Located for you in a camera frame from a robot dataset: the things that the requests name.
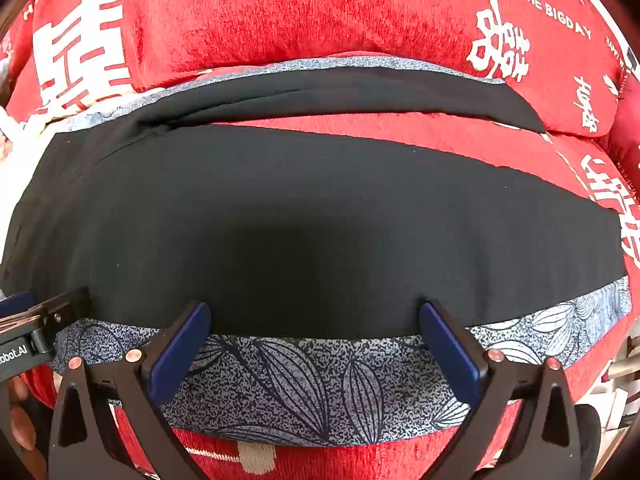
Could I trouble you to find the black pants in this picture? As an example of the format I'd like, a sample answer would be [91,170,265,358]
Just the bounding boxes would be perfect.
[0,66,629,341]

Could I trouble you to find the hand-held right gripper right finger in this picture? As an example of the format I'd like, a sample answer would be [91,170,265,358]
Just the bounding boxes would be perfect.
[419,299,583,480]

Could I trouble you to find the red printed bed sheet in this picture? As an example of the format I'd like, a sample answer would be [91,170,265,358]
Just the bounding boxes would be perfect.
[25,112,640,480]

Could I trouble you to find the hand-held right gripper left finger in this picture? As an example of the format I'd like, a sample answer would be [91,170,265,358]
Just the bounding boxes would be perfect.
[47,300,213,480]

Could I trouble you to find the blue leaf-patterned cloth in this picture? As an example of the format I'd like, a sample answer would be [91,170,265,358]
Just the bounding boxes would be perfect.
[0,57,633,448]

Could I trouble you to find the cream cloth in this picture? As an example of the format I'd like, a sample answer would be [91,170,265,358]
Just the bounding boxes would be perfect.
[0,105,57,261]

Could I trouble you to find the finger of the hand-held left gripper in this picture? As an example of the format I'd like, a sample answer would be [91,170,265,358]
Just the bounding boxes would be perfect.
[0,286,92,335]

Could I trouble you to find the person's left hand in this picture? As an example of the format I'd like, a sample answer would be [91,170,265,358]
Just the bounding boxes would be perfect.
[0,375,39,466]

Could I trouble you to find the dark red printed cushion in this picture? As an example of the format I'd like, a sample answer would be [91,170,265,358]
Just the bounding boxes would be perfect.
[602,72,640,176]

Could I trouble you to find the light wooden furniture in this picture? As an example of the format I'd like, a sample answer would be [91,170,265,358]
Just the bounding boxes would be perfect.
[597,335,640,441]

